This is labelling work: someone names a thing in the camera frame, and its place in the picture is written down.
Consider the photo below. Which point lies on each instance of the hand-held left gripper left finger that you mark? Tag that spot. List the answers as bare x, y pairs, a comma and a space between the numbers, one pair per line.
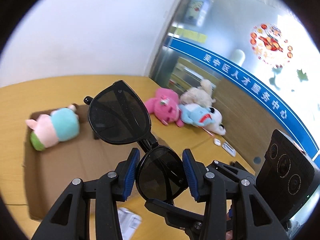
130, 175

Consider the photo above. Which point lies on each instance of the yellow paper sign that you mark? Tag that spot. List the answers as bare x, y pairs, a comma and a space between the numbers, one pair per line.
191, 33

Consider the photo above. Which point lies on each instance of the black sunglasses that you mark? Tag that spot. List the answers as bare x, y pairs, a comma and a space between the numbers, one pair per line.
117, 115

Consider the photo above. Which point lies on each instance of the white plush toy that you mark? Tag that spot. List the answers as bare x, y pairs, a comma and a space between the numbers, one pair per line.
218, 122

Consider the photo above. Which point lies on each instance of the blue cartoon poster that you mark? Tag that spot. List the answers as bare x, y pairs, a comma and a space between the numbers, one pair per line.
198, 8

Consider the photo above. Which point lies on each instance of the cream plush toy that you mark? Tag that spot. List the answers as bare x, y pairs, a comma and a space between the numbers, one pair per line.
197, 92

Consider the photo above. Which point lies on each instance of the blue banner strip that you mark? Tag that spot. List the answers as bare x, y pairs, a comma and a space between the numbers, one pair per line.
250, 80

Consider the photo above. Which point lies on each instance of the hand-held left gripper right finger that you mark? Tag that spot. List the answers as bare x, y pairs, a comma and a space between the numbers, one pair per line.
191, 177

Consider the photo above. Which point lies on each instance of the white earbud case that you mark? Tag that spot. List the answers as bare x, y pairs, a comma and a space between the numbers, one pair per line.
217, 141

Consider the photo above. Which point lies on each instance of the wooden desktop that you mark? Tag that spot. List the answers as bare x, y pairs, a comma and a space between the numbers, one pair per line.
15, 100

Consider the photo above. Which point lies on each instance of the small white packet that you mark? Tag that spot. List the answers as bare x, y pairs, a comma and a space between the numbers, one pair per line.
228, 148

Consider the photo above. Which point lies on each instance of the brown cardboard box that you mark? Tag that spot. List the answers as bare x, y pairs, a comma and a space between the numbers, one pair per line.
62, 170

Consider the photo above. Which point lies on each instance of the pink plush toy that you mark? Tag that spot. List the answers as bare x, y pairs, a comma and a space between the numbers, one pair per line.
163, 105

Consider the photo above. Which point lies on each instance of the pink pig plush teal shirt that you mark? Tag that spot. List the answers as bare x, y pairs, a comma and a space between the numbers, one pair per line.
62, 125

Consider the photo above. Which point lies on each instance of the crinkled white packet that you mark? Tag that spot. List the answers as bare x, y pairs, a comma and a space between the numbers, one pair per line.
130, 221

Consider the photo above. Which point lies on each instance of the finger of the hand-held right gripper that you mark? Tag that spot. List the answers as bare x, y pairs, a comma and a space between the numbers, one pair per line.
172, 212
232, 170

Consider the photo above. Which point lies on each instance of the red round window sticker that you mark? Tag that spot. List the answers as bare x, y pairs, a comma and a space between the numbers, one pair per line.
271, 42

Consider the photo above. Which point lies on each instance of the blue shark plush toy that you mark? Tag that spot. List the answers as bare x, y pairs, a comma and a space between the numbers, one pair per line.
197, 113

